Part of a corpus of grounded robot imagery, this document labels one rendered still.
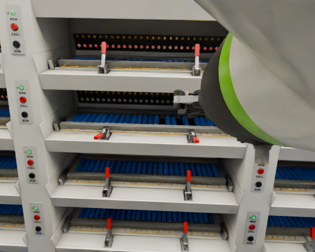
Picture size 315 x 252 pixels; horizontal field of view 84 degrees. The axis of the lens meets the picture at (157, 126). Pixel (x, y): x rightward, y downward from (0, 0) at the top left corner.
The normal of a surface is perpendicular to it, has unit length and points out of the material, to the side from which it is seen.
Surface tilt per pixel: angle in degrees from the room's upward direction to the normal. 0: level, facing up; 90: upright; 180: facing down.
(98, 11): 109
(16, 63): 90
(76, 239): 19
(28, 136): 90
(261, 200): 90
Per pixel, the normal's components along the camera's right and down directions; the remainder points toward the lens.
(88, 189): 0.02, -0.87
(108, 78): -0.04, 0.50
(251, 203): -0.03, 0.19
